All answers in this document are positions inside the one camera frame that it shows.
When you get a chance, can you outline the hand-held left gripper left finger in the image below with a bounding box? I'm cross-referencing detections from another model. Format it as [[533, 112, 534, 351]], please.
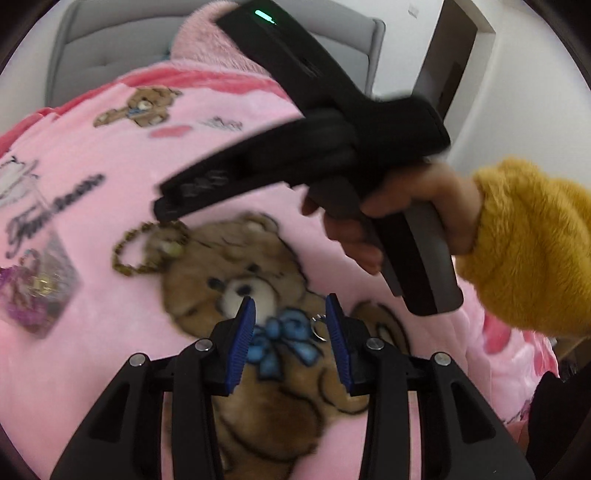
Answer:
[[50, 295, 257, 480]]

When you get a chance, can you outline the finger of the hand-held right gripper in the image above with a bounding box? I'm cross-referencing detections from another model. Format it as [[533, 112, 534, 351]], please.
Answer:
[[152, 121, 319, 223]]

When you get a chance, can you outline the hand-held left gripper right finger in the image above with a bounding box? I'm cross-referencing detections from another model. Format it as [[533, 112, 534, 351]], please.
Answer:
[[324, 293, 536, 480]]

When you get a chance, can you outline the silver ring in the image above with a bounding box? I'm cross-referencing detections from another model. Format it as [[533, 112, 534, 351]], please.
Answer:
[[308, 313, 329, 343]]

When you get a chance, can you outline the dark brown bead bracelet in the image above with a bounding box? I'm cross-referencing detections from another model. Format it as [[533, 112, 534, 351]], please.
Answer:
[[112, 220, 191, 278]]

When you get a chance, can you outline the clear bag of jewellery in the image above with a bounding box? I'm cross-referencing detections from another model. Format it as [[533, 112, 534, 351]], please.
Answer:
[[0, 180, 84, 340]]

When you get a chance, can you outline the yellow fuzzy sleeved forearm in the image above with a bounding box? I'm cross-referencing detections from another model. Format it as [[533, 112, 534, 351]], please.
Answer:
[[455, 157, 591, 335]]

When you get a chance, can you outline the person's right hand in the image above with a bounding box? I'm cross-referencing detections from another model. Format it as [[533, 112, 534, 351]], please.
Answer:
[[301, 159, 485, 278]]

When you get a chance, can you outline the dark door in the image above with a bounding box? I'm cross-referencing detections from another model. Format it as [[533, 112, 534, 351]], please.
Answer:
[[411, 0, 497, 123]]

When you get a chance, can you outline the pink plush pillow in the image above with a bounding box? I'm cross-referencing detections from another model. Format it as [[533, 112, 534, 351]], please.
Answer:
[[168, 0, 296, 100]]

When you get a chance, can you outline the pink printed blanket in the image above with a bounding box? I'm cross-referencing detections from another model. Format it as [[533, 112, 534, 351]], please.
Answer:
[[0, 65, 561, 480]]

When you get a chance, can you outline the grey upholstered headboard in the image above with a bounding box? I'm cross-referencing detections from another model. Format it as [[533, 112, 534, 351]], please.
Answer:
[[46, 0, 386, 109]]

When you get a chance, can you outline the person's dark clothing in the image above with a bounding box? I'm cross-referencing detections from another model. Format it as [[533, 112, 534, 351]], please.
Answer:
[[526, 369, 591, 467]]

